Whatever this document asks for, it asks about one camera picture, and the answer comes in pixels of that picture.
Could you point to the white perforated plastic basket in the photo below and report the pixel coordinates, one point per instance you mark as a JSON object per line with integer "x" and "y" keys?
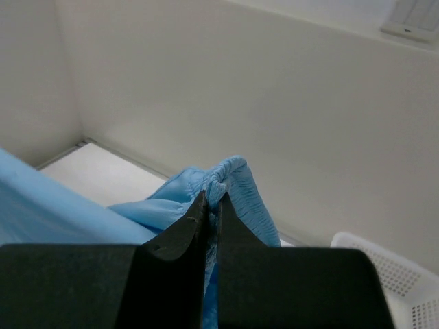
{"x": 411, "y": 291}

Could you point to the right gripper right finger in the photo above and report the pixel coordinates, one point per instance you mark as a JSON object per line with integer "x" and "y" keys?
{"x": 293, "y": 287}

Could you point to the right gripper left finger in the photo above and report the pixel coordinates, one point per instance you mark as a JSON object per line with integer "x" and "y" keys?
{"x": 158, "y": 284}

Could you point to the light blue shorts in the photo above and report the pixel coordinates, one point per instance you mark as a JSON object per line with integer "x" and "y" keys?
{"x": 37, "y": 210}

